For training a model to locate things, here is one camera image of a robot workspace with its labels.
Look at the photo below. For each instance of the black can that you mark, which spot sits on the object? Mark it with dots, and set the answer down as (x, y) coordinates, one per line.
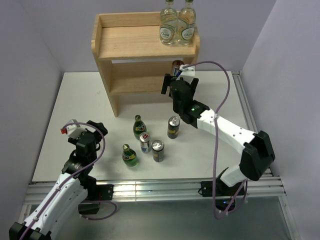
(158, 150)
(173, 127)

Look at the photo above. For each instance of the blue silver energy can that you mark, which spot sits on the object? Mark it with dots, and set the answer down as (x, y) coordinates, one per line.
(145, 145)

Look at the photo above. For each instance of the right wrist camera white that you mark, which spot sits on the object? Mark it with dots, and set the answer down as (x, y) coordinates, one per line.
(187, 73)

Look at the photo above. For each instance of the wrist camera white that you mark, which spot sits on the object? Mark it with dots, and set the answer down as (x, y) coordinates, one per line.
(187, 73)
(73, 130)

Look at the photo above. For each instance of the black can back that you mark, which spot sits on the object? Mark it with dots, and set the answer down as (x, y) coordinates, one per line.
(173, 127)

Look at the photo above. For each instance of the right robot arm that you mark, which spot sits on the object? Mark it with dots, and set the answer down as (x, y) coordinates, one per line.
(255, 148)

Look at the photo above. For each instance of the aluminium rail right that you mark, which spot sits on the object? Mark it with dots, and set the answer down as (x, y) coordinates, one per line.
(247, 112)

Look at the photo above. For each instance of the aluminium rail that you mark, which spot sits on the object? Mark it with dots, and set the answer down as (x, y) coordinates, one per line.
(184, 189)
(247, 112)

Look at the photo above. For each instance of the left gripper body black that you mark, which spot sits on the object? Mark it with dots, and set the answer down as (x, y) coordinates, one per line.
(98, 135)

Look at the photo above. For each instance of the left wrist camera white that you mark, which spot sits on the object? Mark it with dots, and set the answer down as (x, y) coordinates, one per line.
(73, 130)

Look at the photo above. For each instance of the black can front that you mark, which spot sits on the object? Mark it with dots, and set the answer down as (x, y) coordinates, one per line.
(158, 150)

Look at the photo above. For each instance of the green glass bottle front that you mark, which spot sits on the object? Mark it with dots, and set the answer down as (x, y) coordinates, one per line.
(129, 156)

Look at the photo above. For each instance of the clear glass bottle left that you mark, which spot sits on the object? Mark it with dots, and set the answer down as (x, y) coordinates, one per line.
(168, 23)

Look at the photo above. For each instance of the wooden shelf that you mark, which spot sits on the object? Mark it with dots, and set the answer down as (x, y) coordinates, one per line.
(130, 56)

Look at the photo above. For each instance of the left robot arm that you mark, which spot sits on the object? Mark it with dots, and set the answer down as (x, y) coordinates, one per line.
(73, 185)

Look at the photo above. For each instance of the clear glass bottle right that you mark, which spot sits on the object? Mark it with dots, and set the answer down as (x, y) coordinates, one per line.
(186, 23)

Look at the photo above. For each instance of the green glass bottle back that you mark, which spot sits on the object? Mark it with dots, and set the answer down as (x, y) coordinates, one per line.
(138, 127)

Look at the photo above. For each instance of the aluminium rail front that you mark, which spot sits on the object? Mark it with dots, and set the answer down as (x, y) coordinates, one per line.
(184, 189)

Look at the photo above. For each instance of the blue silver can red top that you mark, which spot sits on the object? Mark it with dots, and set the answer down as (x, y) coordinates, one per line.
(175, 69)

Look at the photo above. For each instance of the clear glass bottle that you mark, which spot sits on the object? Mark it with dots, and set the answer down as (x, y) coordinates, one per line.
(168, 23)
(186, 23)

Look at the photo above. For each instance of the green glass bottle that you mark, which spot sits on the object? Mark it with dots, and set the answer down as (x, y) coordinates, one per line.
(138, 127)
(129, 156)

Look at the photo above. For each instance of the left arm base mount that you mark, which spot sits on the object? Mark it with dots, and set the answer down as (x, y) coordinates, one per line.
(102, 195)

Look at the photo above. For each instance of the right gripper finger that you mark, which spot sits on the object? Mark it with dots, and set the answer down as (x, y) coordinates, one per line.
(193, 86)
(168, 79)

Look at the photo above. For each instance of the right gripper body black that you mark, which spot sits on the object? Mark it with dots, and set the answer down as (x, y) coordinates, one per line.
(175, 108)

